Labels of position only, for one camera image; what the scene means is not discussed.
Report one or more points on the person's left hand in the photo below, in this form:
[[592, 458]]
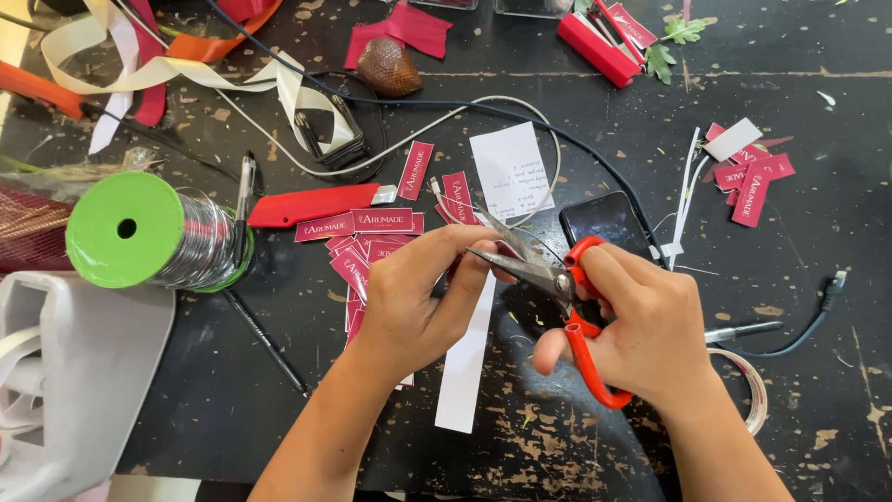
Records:
[[404, 307]]

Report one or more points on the person's right hand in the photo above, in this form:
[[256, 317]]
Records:
[[648, 328]]

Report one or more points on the long white paper strip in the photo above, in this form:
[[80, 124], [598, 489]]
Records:
[[465, 362]]

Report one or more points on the pile of red labels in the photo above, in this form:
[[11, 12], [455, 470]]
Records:
[[383, 220], [752, 188]]

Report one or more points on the black marker pen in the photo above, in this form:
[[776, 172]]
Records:
[[742, 331]]

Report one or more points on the black smartphone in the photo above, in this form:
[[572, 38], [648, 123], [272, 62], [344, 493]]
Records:
[[606, 219]]

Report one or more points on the clear tape roll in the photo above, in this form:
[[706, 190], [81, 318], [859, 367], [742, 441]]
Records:
[[758, 390]]

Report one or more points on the thin black stick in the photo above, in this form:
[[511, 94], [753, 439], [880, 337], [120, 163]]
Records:
[[268, 341]]

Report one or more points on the red utility knife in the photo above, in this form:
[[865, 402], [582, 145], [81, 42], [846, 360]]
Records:
[[306, 206]]

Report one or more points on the thin white paper strips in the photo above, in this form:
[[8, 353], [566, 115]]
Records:
[[686, 188]]

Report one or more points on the black metal clip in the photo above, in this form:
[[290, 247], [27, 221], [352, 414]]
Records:
[[334, 150]]

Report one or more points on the white handwritten paper note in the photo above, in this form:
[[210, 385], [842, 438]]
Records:
[[512, 167]]

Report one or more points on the black ballpoint pen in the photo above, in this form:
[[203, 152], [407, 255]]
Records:
[[243, 202]]

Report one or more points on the white blank label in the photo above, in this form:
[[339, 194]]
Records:
[[732, 139]]

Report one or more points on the brown scaly snake fruit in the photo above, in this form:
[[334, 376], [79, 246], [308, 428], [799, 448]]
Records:
[[389, 68]]

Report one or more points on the green leaves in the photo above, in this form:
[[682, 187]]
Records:
[[658, 61]]

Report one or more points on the red paper scrap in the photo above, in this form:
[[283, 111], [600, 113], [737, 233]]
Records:
[[418, 28]]

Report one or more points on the red stapler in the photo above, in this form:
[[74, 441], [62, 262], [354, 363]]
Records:
[[599, 45]]

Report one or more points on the clear glass container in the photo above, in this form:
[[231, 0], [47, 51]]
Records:
[[442, 3], [533, 7]]

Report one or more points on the white sheet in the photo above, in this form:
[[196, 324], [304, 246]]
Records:
[[153, 489]]

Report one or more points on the orange ribbon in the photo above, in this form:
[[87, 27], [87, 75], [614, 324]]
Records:
[[209, 45]]

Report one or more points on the white plastic tape dispenser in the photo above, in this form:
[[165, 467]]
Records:
[[83, 376]]

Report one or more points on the cream ribbon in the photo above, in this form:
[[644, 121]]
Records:
[[174, 70]]

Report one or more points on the clear cellophane wrap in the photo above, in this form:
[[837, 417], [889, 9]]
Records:
[[83, 167]]

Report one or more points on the red ribbon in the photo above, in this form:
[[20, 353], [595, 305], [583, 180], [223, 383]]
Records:
[[150, 63]]

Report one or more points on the red mesh netting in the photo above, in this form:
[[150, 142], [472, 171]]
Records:
[[31, 226]]

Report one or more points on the white ribbon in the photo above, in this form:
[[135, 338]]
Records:
[[122, 42]]

